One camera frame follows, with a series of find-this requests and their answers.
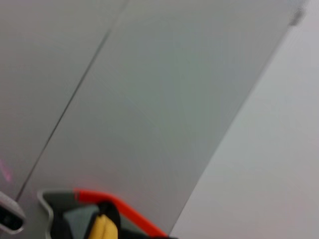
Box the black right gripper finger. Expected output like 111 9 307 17
117 224 178 239
51 210 73 239

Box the yellow and grey towel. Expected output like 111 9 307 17
51 200 122 239

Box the grey device with dark window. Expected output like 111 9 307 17
0 191 26 235

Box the grey rounded frame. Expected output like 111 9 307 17
36 190 75 239

